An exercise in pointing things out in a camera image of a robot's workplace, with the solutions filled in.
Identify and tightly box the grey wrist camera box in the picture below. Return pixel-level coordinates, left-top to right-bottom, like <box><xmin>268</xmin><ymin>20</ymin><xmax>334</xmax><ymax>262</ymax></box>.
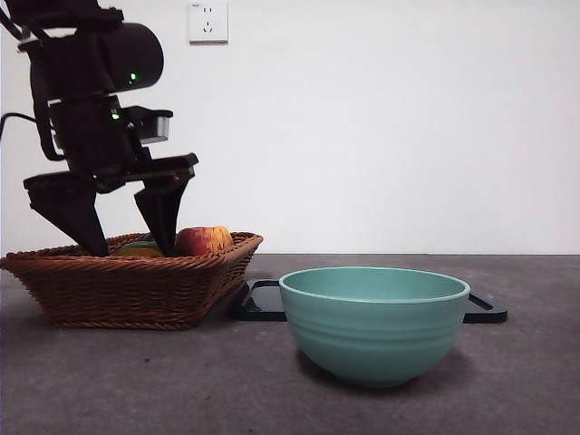
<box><xmin>135</xmin><ymin>107</ymin><xmax>174</xmax><ymax>145</ymax></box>

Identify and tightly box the teal ribbed bowl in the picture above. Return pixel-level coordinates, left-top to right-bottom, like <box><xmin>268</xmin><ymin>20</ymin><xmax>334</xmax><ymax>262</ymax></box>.
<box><xmin>278</xmin><ymin>266</ymin><xmax>471</xmax><ymax>389</ymax></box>

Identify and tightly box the black cable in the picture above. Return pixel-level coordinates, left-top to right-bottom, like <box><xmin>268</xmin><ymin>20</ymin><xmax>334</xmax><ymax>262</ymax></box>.
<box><xmin>0</xmin><ymin>112</ymin><xmax>40</xmax><ymax>141</ymax></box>

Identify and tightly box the black rectangular tray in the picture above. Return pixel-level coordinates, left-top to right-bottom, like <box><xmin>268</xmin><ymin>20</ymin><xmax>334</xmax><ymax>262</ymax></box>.
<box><xmin>230</xmin><ymin>279</ymin><xmax>509</xmax><ymax>324</ymax></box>

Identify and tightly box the brown wicker basket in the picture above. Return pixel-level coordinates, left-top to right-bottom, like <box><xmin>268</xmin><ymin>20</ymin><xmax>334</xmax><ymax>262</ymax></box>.
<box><xmin>0</xmin><ymin>231</ymin><xmax>265</xmax><ymax>331</ymax></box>

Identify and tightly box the orange brown fruit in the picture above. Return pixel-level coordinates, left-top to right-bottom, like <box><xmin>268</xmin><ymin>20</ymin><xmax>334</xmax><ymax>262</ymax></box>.
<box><xmin>111</xmin><ymin>246</ymin><xmax>162</xmax><ymax>259</ymax></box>

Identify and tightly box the red and yellow apple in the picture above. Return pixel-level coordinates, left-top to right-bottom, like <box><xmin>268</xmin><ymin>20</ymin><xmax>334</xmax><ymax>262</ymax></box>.
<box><xmin>174</xmin><ymin>226</ymin><xmax>235</xmax><ymax>257</ymax></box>

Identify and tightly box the white wall power socket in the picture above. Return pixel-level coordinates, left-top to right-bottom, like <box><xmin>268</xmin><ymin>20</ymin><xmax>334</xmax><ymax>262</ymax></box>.
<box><xmin>188</xmin><ymin>2</ymin><xmax>230</xmax><ymax>45</ymax></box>

